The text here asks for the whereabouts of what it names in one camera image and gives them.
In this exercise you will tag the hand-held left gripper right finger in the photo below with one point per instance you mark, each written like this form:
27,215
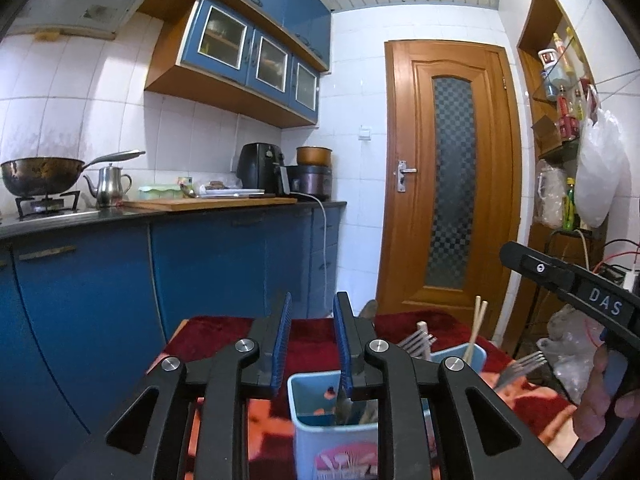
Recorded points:
344,350

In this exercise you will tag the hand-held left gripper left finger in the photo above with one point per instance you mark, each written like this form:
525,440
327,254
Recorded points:
283,345

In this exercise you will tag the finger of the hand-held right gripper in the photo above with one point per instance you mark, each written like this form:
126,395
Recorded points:
537,266

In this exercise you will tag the blue utensil holder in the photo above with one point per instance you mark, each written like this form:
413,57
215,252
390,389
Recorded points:
325,440

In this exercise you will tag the metal fork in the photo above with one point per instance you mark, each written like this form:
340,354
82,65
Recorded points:
520,370
414,342

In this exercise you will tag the person's right hand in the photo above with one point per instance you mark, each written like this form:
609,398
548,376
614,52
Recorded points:
590,410

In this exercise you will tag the clear plastic bag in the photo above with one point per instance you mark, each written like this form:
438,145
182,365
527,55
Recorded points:
570,347

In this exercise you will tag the green bottle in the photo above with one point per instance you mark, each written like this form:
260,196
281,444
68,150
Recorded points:
570,205

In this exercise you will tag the red floral blanket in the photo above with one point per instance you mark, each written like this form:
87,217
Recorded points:
210,335

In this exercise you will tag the clear bag of food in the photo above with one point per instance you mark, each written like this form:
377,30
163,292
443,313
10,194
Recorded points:
550,192

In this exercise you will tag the white flat stick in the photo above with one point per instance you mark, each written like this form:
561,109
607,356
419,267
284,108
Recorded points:
423,326

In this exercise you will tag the wooden door with glass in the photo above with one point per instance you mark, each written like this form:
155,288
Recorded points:
405,260

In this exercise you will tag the white plastic bag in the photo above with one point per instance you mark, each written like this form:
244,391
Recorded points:
600,170

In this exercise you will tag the cardboard box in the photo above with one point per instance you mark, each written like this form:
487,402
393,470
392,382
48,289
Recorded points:
547,131

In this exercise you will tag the red bottles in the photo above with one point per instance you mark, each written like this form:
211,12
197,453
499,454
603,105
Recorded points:
566,112

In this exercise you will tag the wooden cutting board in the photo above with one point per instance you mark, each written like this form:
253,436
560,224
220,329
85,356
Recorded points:
210,202

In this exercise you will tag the rice cooker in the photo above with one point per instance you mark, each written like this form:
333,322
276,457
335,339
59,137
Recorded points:
312,175

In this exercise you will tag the black air fryer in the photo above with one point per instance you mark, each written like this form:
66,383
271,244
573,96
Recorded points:
260,167

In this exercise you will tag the wooden shelf niche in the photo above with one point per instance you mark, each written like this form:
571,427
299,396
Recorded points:
526,75

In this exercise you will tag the blue base cabinet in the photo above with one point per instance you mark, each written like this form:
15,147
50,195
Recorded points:
100,285

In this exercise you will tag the green food box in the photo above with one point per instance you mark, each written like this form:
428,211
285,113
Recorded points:
157,191

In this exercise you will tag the yellow bottle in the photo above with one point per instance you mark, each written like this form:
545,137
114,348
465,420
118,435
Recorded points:
562,55

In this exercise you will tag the steel kettle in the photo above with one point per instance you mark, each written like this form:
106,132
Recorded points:
110,186

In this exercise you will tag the gas stove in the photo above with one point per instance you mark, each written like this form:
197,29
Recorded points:
45,206

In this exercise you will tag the metal wok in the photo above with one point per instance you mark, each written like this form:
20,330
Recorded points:
42,174

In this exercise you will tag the light switch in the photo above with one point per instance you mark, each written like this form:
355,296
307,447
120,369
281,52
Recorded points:
365,132

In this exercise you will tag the blue wall cabinet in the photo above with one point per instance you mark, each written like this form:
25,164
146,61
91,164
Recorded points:
225,40

